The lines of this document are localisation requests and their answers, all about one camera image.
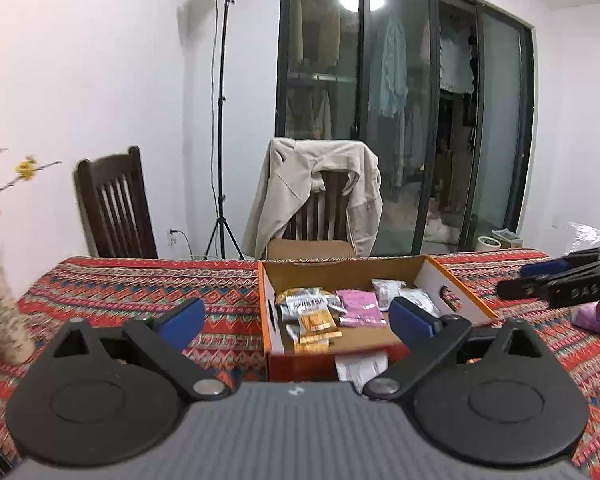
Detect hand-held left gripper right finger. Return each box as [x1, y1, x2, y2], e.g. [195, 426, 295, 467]
[362, 296, 563, 403]

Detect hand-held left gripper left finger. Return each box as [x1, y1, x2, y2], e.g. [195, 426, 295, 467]
[27, 298, 230, 403]

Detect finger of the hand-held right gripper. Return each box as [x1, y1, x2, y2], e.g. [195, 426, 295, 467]
[520, 243, 600, 277]
[496, 275, 556, 301]

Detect silver snack packet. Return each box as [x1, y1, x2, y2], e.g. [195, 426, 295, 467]
[399, 287, 441, 318]
[371, 279, 406, 303]

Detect pink snack packet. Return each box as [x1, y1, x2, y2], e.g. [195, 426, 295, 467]
[336, 289, 387, 328]

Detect pile of mixed snack packets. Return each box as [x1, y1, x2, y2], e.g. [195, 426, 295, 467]
[275, 287, 343, 356]

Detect orange cardboard box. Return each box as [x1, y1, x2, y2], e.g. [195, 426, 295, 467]
[257, 254, 499, 383]

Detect purple tissue pack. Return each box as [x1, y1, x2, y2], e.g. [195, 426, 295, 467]
[570, 302, 600, 336]

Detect clear plastic bag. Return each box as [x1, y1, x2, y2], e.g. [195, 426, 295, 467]
[565, 221, 600, 256]

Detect brown chair with cushion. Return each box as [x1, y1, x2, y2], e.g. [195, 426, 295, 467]
[267, 170, 353, 261]

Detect dark wooden chair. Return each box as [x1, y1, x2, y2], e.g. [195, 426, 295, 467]
[73, 146, 159, 260]

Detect small floral vase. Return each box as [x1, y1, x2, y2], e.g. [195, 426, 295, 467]
[0, 232, 36, 363]

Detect beige jacket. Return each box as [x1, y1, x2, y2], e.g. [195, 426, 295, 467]
[241, 137, 383, 260]

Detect yellow flower branches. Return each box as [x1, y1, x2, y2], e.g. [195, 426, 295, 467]
[0, 147, 63, 221]

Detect white hanging garment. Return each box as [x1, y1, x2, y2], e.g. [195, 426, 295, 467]
[439, 25, 476, 95]

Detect black framed sliding glass door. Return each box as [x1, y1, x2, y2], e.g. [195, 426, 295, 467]
[275, 0, 537, 257]

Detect light blue hanging shirt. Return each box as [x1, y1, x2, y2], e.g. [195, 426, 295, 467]
[377, 15, 411, 118]

